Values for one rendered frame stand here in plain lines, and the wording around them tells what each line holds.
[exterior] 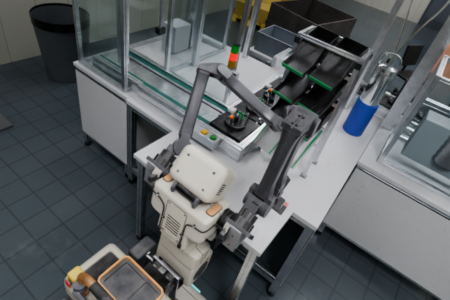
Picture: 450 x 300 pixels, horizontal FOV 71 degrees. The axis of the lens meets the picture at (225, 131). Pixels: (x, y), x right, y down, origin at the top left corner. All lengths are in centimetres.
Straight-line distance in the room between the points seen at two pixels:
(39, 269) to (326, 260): 207
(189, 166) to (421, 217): 175
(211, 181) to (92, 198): 179
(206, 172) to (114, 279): 57
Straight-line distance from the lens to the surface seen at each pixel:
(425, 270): 282
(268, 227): 170
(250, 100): 146
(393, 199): 248
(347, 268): 289
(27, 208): 286
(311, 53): 172
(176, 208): 124
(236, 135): 197
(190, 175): 118
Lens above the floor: 219
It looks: 38 degrees down
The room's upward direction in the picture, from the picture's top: 14 degrees clockwise
